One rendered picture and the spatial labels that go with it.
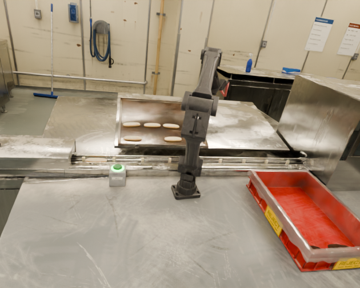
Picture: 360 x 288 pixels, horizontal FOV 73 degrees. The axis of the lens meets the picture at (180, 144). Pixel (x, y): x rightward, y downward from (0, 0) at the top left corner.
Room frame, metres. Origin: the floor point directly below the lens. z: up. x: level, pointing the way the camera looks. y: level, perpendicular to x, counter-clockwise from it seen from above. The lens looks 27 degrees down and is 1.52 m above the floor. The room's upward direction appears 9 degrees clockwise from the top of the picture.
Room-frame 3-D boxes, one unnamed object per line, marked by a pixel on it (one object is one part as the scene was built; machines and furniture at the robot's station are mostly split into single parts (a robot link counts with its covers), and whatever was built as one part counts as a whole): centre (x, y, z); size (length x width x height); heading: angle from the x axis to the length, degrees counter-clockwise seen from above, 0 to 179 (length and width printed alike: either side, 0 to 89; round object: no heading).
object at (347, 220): (0.82, -0.56, 0.88); 0.49 x 0.34 x 0.10; 14
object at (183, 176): (0.91, -0.05, 0.94); 0.09 x 0.05 x 0.10; 174
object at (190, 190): (0.89, -0.06, 0.86); 0.12 x 0.09 x 0.08; 111
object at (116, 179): (0.89, 0.26, 0.84); 0.08 x 0.08 x 0.11; 15
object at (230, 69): (3.64, -1.23, 0.51); 1.93 x 1.05 x 1.02; 105
